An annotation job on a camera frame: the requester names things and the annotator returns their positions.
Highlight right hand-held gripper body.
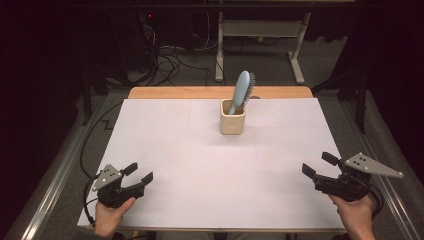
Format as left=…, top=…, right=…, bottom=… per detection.
left=313, top=152, right=404, bottom=203

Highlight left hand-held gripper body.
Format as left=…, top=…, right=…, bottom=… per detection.
left=91, top=163, right=147, bottom=208

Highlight beige square cup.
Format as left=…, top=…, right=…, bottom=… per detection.
left=219, top=98, right=247, bottom=136

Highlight light blue hairbrush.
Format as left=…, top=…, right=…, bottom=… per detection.
left=228, top=70, right=257, bottom=116

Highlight person's right hand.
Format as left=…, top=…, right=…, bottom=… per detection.
left=328, top=194, right=378, bottom=236

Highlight person's left hand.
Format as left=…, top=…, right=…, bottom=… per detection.
left=93, top=196, right=137, bottom=238

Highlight white table sheet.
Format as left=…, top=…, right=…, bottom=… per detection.
left=77, top=97, right=371, bottom=231

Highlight black metal stand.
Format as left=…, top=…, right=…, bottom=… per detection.
left=311, top=66, right=369, bottom=135
left=81, top=63, right=111, bottom=127

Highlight person's grey trousers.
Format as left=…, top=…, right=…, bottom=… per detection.
left=156, top=231, right=301, bottom=240

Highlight black computer tower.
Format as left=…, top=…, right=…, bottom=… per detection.
left=113, top=9, right=158, bottom=73

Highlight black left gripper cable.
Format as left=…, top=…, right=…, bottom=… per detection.
left=79, top=99, right=124, bottom=228

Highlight aluminium floor rail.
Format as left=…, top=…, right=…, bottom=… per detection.
left=18, top=96, right=108, bottom=240
left=338, top=98, right=424, bottom=240

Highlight tangle of floor cables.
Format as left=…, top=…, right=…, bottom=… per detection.
left=139, top=13, right=228, bottom=87

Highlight white metal desk frame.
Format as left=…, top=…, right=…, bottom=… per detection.
left=214, top=11, right=313, bottom=86

